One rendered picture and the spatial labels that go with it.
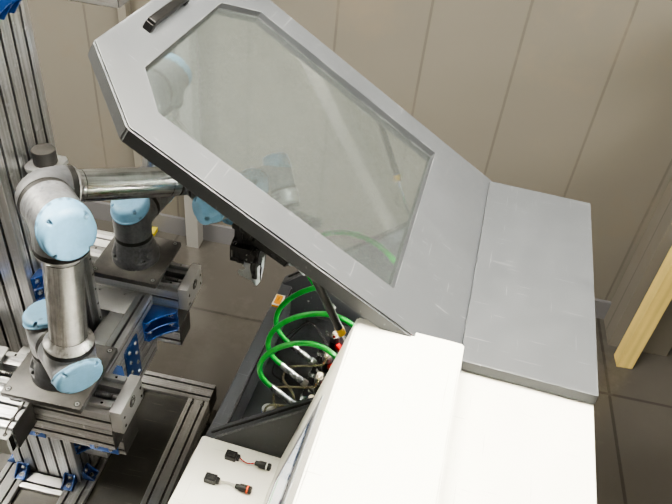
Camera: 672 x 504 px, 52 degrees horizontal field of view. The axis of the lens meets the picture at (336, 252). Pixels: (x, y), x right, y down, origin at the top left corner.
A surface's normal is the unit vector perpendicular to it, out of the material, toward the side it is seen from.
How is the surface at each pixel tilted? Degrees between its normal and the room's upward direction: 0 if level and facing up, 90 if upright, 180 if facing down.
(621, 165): 90
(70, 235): 82
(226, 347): 0
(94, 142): 90
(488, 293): 0
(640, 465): 0
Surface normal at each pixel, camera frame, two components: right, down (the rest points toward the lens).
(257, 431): -0.26, 0.60
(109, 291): 0.09, -0.76
